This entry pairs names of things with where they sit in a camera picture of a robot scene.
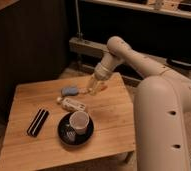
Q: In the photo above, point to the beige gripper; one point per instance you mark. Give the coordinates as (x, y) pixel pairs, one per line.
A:
(93, 82)

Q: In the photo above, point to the grey long bench rail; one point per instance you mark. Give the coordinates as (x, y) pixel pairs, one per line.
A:
(94, 49)

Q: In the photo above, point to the black striped case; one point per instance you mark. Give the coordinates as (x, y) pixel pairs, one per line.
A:
(37, 123)

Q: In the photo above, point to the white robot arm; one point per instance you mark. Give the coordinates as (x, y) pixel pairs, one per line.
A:
(160, 101)

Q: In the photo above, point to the white ceramic cup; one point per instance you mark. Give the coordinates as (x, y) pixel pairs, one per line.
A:
(79, 121)

